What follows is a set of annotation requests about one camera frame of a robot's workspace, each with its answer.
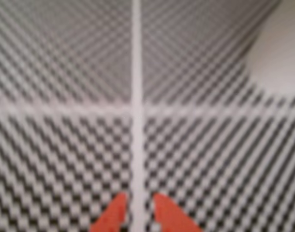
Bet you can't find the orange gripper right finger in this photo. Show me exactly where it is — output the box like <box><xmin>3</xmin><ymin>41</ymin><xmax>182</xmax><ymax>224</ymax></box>
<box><xmin>153</xmin><ymin>192</ymin><xmax>203</xmax><ymax>232</ymax></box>

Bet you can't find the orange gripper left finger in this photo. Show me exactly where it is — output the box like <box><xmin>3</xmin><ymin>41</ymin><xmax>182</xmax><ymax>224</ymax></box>
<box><xmin>89</xmin><ymin>192</ymin><xmax>128</xmax><ymax>232</ymax></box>

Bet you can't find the white paper cup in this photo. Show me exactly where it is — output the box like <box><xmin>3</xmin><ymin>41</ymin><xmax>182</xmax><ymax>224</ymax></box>
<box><xmin>245</xmin><ymin>0</ymin><xmax>295</xmax><ymax>96</ymax></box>

